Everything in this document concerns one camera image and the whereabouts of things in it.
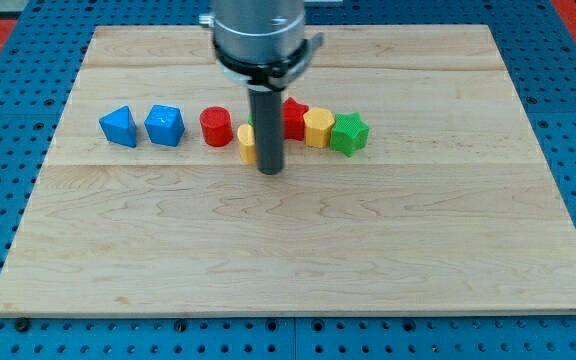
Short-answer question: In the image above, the red cylinder block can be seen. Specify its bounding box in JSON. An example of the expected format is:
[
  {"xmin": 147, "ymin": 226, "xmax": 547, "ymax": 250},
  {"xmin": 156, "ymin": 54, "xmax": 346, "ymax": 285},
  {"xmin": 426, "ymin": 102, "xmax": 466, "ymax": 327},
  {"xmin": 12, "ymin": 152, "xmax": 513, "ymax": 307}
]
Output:
[{"xmin": 199, "ymin": 106, "xmax": 233, "ymax": 147}]

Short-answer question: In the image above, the blue cube block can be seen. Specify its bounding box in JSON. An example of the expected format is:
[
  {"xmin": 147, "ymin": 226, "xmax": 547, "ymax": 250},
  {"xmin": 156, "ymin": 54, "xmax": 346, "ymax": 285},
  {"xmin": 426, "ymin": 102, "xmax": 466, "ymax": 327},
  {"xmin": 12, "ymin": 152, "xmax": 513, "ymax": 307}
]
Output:
[{"xmin": 144, "ymin": 104, "xmax": 185, "ymax": 147}]

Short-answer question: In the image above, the yellow hexagon block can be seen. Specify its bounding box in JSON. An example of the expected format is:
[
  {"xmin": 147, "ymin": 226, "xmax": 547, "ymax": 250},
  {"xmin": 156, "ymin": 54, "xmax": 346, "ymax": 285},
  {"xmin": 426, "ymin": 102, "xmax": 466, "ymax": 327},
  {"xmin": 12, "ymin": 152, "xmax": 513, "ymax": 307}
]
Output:
[{"xmin": 303, "ymin": 107, "xmax": 335, "ymax": 148}]

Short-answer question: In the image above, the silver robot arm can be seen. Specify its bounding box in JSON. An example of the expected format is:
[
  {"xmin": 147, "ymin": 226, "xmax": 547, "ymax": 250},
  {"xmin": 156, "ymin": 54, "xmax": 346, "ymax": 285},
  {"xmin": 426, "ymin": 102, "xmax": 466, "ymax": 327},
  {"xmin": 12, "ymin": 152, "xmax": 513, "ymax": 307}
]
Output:
[{"xmin": 199, "ymin": 0, "xmax": 324, "ymax": 175}]

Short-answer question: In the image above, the yellow heart block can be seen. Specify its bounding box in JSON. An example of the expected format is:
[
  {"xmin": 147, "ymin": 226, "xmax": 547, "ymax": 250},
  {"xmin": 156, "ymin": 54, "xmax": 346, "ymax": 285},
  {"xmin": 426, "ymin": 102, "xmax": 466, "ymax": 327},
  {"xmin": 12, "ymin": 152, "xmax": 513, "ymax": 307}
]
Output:
[{"xmin": 237, "ymin": 123, "xmax": 256, "ymax": 165}]

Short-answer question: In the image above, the blue triangle block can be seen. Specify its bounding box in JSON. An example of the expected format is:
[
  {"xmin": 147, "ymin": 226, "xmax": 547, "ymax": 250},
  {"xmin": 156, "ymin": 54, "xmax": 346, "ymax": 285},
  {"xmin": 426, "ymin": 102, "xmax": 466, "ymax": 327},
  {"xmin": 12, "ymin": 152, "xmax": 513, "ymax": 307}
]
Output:
[{"xmin": 99, "ymin": 106, "xmax": 137, "ymax": 148}]

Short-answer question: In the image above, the red star block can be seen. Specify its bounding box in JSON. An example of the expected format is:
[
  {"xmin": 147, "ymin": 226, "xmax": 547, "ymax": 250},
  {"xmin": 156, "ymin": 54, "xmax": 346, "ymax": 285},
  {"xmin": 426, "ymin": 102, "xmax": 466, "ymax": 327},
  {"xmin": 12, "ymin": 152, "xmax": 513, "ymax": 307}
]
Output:
[{"xmin": 282, "ymin": 97, "xmax": 309, "ymax": 141}]

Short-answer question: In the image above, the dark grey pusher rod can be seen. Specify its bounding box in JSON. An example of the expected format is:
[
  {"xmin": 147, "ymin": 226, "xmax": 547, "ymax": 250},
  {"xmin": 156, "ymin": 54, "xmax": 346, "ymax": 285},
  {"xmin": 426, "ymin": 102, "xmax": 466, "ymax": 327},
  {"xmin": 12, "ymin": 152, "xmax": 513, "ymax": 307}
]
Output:
[{"xmin": 248, "ymin": 86, "xmax": 284, "ymax": 175}]

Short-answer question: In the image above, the green star block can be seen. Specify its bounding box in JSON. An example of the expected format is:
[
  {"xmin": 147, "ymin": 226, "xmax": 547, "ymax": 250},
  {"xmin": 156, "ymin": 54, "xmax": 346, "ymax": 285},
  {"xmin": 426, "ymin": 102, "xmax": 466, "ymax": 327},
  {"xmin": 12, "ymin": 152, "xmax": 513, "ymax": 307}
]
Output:
[{"xmin": 329, "ymin": 112, "xmax": 370, "ymax": 157}]

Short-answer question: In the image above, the wooden board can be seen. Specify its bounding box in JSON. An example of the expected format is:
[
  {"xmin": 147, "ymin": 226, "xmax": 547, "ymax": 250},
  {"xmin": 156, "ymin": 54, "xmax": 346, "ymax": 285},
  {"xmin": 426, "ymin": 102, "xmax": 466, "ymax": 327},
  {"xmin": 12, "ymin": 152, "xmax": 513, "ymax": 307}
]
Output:
[{"xmin": 0, "ymin": 25, "xmax": 576, "ymax": 318}]

